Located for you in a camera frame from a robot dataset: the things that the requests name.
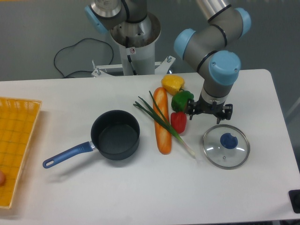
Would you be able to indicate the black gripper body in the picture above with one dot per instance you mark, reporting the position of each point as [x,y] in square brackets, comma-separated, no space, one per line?
[203,107]

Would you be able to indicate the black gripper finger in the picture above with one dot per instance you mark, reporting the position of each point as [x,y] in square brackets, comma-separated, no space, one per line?
[225,113]
[190,108]

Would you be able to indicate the green onion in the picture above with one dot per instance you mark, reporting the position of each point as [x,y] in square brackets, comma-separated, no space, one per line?
[150,111]

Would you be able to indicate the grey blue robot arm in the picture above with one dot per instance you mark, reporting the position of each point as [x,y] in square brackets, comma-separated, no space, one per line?
[203,51]

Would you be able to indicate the green bell pepper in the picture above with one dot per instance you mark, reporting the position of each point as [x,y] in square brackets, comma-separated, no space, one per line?
[180,100]

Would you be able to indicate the red bell pepper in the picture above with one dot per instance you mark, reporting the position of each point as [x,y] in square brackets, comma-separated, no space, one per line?
[179,121]

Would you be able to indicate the yellow bell pepper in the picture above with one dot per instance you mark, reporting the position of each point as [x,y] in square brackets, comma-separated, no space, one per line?
[172,83]

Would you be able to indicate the orange baguette bread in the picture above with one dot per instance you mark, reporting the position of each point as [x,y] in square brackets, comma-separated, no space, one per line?
[163,137]

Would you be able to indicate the glass lid blue knob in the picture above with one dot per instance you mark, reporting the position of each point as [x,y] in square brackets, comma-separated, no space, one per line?
[226,146]

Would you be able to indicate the black device at table edge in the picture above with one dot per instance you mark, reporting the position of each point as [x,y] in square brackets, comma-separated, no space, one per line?
[294,196]

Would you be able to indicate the yellow woven basket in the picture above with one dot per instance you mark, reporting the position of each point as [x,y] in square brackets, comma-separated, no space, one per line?
[17,122]

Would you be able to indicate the black saucepan blue handle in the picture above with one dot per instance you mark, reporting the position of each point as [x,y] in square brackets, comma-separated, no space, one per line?
[115,134]

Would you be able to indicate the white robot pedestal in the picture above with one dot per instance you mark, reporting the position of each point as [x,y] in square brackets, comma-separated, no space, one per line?
[136,42]

